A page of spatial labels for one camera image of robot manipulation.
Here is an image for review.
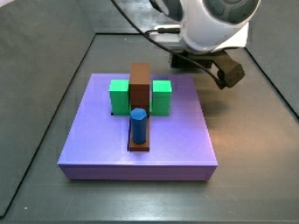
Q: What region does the black peg holder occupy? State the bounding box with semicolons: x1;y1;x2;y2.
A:
171;52;213;68

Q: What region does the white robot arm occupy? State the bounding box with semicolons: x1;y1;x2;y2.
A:
150;0;261;54

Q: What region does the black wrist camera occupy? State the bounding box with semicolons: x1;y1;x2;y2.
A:
195;50;246;89

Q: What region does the green U-shaped block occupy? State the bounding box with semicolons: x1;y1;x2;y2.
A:
109;80;174;116

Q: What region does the brown L-shaped block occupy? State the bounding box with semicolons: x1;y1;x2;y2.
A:
129;63;150;151

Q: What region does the blue hexagonal peg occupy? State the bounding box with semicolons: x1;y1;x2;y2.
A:
131;108;147;144

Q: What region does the purple base board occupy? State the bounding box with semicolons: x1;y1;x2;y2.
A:
58;73;218;180

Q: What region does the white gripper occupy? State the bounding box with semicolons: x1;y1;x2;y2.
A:
150;24;249;53

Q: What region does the black camera cable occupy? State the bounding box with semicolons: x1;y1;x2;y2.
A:
110;0;228;90

